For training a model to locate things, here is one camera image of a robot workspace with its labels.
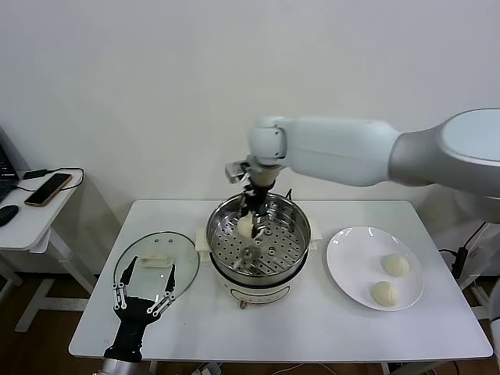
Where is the stainless steel steamer basket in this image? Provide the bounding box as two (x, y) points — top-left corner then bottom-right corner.
(205, 190), (313, 285)

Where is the black computer mouse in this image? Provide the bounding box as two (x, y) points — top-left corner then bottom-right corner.
(0, 205), (20, 228)

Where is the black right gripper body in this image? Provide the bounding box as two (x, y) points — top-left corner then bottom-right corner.
(242, 182), (273, 215)

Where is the round glass pot lid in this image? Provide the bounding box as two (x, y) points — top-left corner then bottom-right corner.
(113, 231), (201, 309)

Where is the white electric cooker base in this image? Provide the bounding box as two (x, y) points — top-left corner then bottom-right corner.
(194, 218), (323, 312)

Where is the white steamed baozi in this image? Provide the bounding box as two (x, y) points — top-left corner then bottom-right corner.
(380, 252), (410, 278)
(237, 216), (255, 240)
(369, 280), (402, 309)

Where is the black cable with adapter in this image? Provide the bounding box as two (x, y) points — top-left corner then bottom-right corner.
(15, 168), (86, 193)

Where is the black cable with clamp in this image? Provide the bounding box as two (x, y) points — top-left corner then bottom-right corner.
(437, 221), (489, 280)

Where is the white round plate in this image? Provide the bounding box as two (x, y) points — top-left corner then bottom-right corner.
(326, 227), (425, 312)

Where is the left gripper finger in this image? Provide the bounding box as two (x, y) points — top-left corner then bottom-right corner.
(112, 256), (138, 310)
(146, 264), (177, 316)

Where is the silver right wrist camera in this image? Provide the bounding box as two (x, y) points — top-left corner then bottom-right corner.
(225, 160), (251, 184)

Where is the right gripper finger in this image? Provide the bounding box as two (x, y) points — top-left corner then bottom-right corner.
(238, 193), (253, 220)
(252, 210), (271, 242)

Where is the black laptop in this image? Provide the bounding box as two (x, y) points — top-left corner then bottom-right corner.
(0, 127), (21, 204)

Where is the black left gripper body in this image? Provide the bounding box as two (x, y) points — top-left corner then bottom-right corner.
(103, 297), (158, 359)

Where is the gold smartphone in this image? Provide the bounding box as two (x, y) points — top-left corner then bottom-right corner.
(23, 173), (74, 208)

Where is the white side table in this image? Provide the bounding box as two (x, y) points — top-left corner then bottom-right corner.
(0, 168), (98, 333)
(459, 220), (500, 325)

